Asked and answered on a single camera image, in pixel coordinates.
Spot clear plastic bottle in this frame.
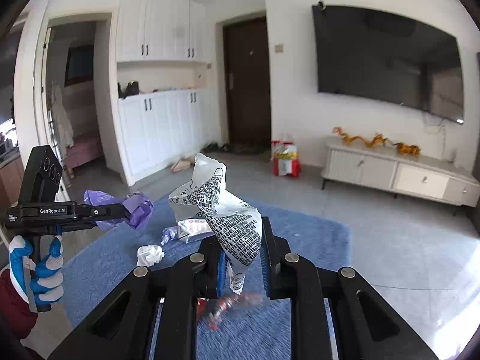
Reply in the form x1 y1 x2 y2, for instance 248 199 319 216
204 292 265 331

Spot purple plastic wrapper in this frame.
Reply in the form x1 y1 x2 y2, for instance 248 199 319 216
84 190 154 231

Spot white printed paper wrapper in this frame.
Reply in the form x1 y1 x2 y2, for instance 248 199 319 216
168 153 263 295

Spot red sleeved forearm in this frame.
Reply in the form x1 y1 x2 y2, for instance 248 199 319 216
0 269 38 340

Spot left blue white gloved hand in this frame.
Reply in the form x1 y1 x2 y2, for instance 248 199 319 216
9 235 64 307

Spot crumpled white tissue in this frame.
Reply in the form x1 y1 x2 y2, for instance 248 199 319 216
137 244 164 267

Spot pink bed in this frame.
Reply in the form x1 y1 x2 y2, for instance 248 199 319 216
64 131 103 177

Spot blue fuzzy table cover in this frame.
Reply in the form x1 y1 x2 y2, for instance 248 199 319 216
59 193 352 360

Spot small silver purple wrapper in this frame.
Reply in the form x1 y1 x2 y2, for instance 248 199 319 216
160 219 214 246

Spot beige slippers pair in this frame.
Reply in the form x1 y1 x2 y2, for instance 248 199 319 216
170 156 195 173

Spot black handbag on shelf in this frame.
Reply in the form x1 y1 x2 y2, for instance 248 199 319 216
117 80 140 99

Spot white tv cabinet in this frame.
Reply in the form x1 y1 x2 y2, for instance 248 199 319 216
322 136 479 208

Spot golden tiger figurine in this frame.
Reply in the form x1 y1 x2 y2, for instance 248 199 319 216
393 142 422 157

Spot black shoes by door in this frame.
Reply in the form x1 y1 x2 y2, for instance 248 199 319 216
201 142 232 154

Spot golden dragon figurine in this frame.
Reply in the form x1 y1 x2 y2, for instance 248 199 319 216
332 127 387 148

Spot red white gift bag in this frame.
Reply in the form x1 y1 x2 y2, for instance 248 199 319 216
271 133 301 178

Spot white shoe cabinet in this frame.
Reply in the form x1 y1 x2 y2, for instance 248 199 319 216
115 0 221 185

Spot dark brown entrance door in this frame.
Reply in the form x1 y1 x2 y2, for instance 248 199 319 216
223 17 271 149

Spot small webcam on television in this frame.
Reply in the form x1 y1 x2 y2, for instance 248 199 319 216
317 1 326 11

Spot wall mounted black television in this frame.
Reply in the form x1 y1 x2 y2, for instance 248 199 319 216
312 4 465 125

